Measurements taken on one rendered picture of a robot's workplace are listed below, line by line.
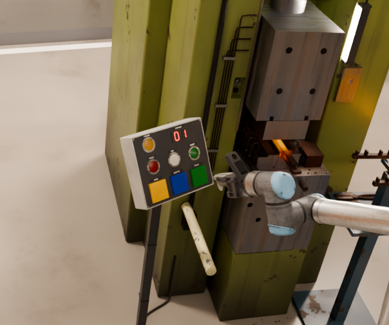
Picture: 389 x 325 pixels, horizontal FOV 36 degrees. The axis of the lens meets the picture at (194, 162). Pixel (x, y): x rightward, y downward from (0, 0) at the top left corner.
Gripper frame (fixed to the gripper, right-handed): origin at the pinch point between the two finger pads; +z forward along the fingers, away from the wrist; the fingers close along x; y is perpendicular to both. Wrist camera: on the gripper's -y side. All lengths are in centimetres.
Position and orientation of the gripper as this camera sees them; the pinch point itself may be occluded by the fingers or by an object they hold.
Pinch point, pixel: (216, 175)
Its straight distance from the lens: 232.3
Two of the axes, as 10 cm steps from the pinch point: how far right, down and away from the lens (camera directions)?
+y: 2.0, 9.6, 1.8
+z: -6.1, -0.2, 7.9
